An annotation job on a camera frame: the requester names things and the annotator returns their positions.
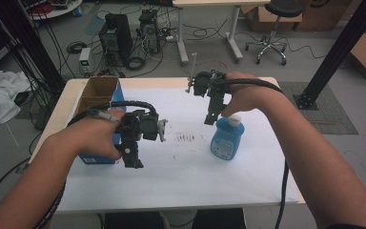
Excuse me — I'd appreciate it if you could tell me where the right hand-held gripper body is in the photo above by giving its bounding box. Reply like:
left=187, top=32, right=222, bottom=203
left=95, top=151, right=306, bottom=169
left=185, top=52, right=232, bottom=98

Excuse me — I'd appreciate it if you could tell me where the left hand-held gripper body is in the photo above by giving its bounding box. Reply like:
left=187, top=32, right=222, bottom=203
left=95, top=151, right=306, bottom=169
left=115, top=109, right=170, bottom=144

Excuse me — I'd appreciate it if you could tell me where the blue bottle with white cap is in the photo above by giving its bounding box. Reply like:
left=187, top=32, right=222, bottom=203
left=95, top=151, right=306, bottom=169
left=210, top=114, right=246, bottom=161

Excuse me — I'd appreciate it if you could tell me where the blue cardboard box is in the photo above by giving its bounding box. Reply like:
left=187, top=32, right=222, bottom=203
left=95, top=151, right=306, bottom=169
left=72, top=75, right=128, bottom=165

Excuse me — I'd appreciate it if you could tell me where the person's right hand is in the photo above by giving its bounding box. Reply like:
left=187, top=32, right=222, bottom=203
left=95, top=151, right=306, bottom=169
left=220, top=71, right=288, bottom=117

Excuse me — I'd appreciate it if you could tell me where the person's left hand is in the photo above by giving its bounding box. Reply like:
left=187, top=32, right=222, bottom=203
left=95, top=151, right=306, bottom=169
left=66, top=108, right=127, bottom=160

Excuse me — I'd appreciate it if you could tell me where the white table mat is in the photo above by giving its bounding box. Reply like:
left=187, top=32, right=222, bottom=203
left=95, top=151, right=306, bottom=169
left=56, top=87, right=300, bottom=214

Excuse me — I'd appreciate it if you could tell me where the person's left leg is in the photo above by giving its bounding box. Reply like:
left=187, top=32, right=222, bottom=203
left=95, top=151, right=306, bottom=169
left=103, top=211, right=165, bottom=229

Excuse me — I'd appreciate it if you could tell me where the person's leg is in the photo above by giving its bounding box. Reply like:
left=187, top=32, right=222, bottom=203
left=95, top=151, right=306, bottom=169
left=192, top=207, right=248, bottom=229
left=103, top=211, right=165, bottom=229

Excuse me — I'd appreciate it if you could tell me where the small black computer tower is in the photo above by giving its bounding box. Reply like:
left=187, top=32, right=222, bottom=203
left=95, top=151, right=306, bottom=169
left=138, top=9, right=161, bottom=54

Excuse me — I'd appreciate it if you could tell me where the white-legged desk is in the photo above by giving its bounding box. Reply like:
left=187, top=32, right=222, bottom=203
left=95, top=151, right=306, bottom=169
left=172, top=0, right=272, bottom=65

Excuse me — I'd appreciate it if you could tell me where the white bench power supply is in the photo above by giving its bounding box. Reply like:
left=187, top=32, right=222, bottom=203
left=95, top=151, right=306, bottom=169
left=78, top=47, right=92, bottom=76

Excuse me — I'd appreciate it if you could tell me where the large black computer tower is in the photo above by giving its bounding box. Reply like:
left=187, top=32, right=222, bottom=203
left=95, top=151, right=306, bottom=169
left=98, top=12, right=133, bottom=68

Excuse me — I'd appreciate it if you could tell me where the black swivel stool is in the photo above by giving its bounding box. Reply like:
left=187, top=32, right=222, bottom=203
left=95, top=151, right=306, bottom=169
left=245, top=0, right=305, bottom=67

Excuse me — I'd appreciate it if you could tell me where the person's right leg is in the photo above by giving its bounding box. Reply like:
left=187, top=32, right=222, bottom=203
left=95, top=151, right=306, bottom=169
left=192, top=207, right=248, bottom=229

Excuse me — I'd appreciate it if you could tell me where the grey floor mat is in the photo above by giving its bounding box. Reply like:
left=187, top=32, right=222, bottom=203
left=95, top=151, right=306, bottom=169
left=277, top=81, right=359, bottom=135

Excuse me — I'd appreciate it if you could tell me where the round white table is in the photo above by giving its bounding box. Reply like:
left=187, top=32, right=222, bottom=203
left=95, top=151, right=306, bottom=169
left=28, top=0, right=84, bottom=21

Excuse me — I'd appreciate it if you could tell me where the left gripper black sheathed cable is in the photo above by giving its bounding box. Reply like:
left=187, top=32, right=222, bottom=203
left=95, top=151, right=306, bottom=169
left=32, top=100, right=159, bottom=229

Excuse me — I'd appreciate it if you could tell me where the gripper black sheathed cable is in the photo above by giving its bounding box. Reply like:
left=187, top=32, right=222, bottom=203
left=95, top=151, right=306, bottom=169
left=32, top=100, right=159, bottom=229
left=215, top=77, right=291, bottom=229

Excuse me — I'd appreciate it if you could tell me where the right gripper black sheathed cable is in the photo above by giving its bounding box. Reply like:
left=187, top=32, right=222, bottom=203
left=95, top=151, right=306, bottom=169
left=215, top=77, right=291, bottom=229

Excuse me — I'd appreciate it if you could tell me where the coiled black cable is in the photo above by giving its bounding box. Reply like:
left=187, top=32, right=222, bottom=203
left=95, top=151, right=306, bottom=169
left=125, top=56, right=147, bottom=72

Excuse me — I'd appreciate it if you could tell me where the black aluminium post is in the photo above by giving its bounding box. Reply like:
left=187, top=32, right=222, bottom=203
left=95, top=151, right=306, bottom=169
left=293, top=0, right=366, bottom=111

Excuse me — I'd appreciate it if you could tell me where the black stand with cables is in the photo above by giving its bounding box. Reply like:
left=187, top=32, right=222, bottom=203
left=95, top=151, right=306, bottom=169
left=0, top=0, right=67, bottom=94

